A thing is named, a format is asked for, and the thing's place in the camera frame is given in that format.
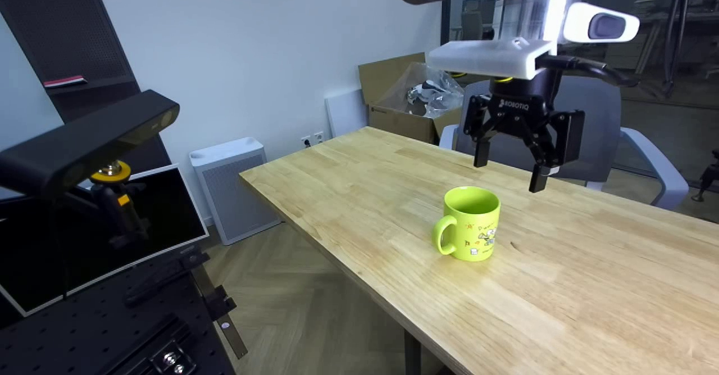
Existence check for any green mug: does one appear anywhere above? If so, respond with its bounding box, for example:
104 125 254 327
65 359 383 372
431 186 502 262

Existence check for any cardboard box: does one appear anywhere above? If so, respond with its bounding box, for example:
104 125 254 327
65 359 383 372
358 52 468 145

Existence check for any monitor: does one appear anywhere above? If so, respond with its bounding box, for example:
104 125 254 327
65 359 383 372
0 164 210 317

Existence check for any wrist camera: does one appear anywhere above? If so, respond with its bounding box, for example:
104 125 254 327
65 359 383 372
426 38 554 80

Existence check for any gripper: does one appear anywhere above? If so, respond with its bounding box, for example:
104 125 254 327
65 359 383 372
461 74 586 194

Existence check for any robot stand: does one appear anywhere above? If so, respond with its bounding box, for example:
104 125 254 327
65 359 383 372
0 245 249 375

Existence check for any grey office chair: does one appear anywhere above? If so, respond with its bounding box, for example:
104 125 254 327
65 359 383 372
439 74 690 211

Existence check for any clear plastic bag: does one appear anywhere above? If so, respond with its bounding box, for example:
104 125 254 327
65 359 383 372
386 62 466 119

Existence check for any camera on mount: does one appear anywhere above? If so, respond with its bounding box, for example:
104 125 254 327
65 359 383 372
0 89 181 250

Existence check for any white board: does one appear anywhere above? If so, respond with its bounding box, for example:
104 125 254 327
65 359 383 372
324 88 369 139

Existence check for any white air purifier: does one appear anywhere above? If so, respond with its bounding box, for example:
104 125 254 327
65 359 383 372
189 136 282 246

